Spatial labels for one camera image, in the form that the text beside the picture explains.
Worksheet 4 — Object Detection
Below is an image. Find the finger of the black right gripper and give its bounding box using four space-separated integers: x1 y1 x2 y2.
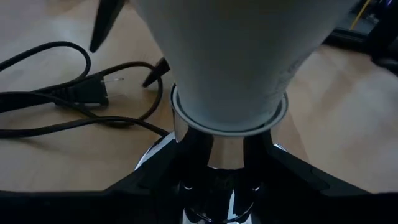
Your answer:
142 57 171 88
89 0 125 53

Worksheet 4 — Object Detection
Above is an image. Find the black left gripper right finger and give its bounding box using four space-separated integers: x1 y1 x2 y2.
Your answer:
245 132 398 224

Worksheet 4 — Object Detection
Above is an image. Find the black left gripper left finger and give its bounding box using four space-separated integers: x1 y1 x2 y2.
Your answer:
0 129 212 224

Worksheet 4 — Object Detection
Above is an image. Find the white lightbulb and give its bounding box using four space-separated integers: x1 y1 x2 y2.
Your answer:
133 0 358 132

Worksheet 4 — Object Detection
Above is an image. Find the chrome lamp stand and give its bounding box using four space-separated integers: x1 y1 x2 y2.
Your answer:
134 83 308 224

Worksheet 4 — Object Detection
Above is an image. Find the black lamp power cord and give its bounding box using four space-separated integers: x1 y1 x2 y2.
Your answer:
0 40 170 139

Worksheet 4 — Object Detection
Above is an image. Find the yellow cable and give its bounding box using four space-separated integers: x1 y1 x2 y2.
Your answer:
349 0 373 30

